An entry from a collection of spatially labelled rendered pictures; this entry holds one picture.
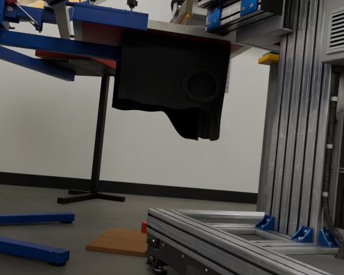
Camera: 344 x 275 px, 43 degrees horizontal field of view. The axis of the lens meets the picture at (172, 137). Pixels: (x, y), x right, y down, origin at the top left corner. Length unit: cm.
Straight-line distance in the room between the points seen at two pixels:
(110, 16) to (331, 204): 110
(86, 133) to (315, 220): 297
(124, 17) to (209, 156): 261
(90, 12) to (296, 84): 86
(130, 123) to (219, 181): 104
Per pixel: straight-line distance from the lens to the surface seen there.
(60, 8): 189
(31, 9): 212
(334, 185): 140
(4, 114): 412
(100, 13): 183
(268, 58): 209
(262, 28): 160
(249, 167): 437
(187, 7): 199
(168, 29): 186
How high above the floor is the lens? 47
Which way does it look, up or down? 1 degrees up
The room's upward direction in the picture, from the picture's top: 6 degrees clockwise
